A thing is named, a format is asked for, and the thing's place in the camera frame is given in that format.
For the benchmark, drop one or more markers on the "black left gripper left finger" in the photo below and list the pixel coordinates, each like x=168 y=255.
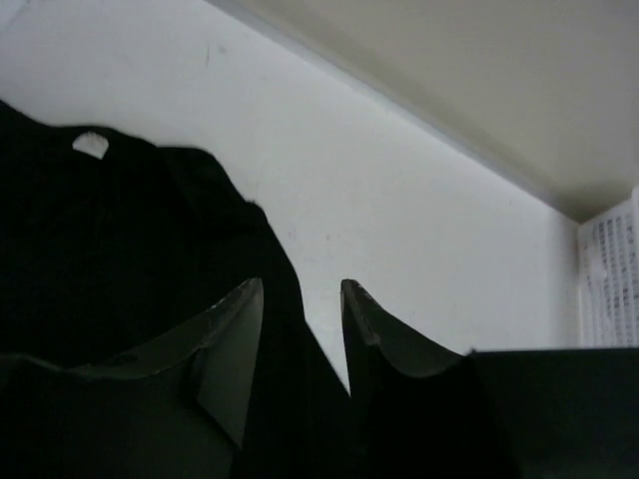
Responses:
x=174 y=407

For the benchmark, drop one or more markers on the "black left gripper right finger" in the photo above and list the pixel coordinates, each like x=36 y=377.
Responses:
x=424 y=411

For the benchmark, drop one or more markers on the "white plastic laundry basket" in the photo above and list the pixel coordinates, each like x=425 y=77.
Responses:
x=608 y=277

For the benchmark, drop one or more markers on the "black tank top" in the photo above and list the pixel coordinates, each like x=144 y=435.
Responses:
x=108 y=241

